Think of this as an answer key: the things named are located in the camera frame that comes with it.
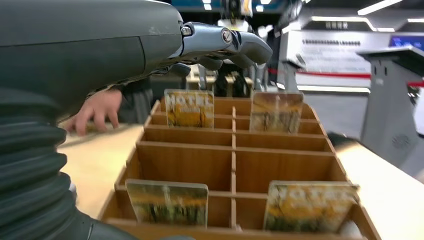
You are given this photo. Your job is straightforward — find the wooden card organizer box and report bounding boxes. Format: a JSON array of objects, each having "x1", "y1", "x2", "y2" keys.
[{"x1": 99, "y1": 96, "x2": 382, "y2": 240}]

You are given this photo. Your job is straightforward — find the standing person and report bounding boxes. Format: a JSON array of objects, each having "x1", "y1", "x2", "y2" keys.
[{"x1": 115, "y1": 77, "x2": 155, "y2": 125}]

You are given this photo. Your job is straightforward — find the yellow hotel key card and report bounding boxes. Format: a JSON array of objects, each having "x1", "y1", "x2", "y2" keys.
[
  {"x1": 125, "y1": 179, "x2": 210, "y2": 228},
  {"x1": 263, "y1": 180, "x2": 360, "y2": 233},
  {"x1": 163, "y1": 88, "x2": 216, "y2": 129},
  {"x1": 249, "y1": 91, "x2": 304, "y2": 135}
]

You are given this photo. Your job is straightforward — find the standing humanoid robot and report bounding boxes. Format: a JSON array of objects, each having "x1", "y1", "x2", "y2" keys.
[{"x1": 213, "y1": 0, "x2": 266, "y2": 98}]

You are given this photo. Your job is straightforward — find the grey kiosk stand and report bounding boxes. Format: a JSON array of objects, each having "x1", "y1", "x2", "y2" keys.
[{"x1": 357, "y1": 46, "x2": 424, "y2": 183}]

